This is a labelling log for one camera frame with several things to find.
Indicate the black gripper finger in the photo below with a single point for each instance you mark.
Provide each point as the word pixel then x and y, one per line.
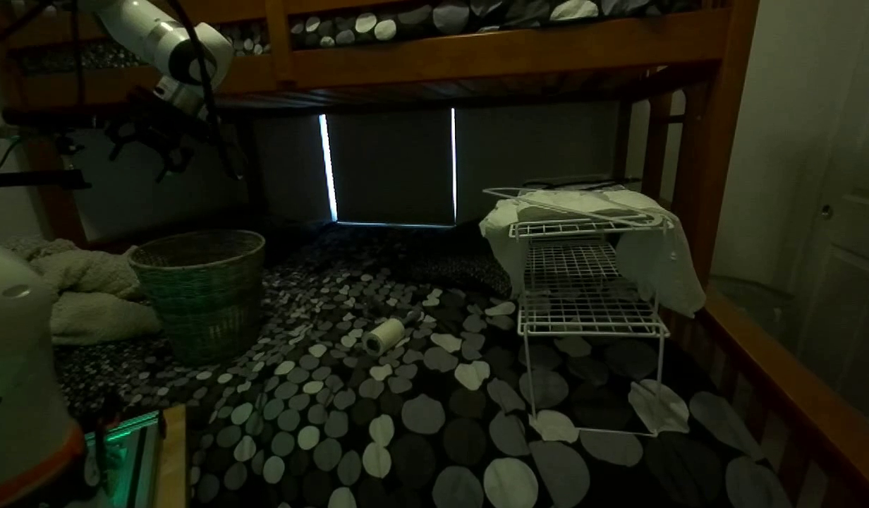
pixel 118 139
pixel 173 161

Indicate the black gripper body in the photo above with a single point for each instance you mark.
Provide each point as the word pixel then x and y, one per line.
pixel 168 130

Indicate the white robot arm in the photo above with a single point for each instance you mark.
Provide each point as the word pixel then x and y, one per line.
pixel 162 43

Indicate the woven green basket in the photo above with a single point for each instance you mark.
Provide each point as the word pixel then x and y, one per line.
pixel 201 291

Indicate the white paper roll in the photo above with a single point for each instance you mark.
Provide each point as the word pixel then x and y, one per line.
pixel 385 333

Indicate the green lit box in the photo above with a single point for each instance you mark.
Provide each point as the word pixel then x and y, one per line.
pixel 124 455

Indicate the wooden board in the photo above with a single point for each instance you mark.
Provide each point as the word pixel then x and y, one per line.
pixel 173 460

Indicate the dotted bunk bedding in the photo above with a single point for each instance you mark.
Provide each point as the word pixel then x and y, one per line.
pixel 452 16

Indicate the black dotted bedspread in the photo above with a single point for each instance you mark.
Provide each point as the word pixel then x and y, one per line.
pixel 423 377

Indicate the dark window blind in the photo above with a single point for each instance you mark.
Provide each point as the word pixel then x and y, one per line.
pixel 520 159

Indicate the white cloth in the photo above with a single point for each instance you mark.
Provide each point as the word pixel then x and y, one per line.
pixel 668 256

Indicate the white door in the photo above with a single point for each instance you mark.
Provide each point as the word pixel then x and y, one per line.
pixel 845 235

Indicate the wooden bunk bed frame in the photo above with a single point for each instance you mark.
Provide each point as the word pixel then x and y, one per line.
pixel 509 46

